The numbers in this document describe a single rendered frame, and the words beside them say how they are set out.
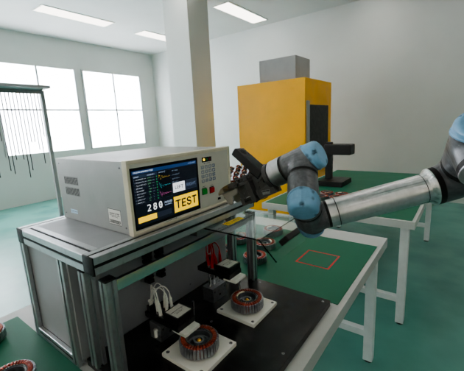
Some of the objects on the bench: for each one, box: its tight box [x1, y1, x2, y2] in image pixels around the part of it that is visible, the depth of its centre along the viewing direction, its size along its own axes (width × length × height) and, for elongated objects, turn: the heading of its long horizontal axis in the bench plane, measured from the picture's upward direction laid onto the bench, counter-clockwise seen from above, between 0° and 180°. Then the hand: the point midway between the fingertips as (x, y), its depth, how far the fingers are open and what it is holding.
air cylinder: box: [150, 319, 175, 342], centre depth 96 cm, size 5×8×6 cm
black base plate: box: [87, 275, 331, 371], centre depth 99 cm, size 47×64×2 cm
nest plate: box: [162, 334, 236, 371], centre depth 88 cm, size 15×15×1 cm
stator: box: [231, 289, 264, 314], centre depth 107 cm, size 11×11×4 cm
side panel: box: [19, 241, 88, 368], centre depth 93 cm, size 28×3×32 cm, turn 67°
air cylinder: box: [203, 278, 226, 303], centre depth 115 cm, size 5×8×6 cm
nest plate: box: [217, 297, 277, 328], centre depth 107 cm, size 15×15×1 cm
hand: (221, 191), depth 100 cm, fingers closed
